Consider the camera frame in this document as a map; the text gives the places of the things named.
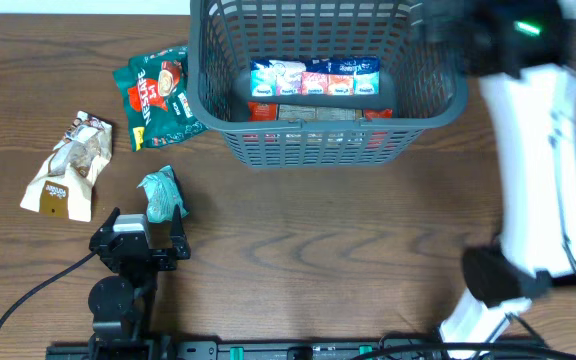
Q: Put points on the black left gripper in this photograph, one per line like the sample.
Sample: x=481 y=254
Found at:
x=181 y=250

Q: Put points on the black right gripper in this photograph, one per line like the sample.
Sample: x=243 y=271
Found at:
x=448 y=25

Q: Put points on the blue tissue pack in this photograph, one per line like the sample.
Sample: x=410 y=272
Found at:
x=335 y=77

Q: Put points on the orange tan noodle packet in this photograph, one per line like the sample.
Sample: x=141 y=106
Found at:
x=266 y=112

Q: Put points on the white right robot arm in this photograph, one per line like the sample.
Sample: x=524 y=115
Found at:
x=519 y=51

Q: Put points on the teal crumpled snack packet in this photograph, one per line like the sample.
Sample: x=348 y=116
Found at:
x=163 y=194

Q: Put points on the white brown snack bag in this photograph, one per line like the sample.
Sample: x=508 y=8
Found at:
x=64 y=183

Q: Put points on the green Nescafe coffee bag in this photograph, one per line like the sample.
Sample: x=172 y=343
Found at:
x=153 y=87

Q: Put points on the grey plastic basket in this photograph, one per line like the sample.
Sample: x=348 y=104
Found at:
x=420 y=87

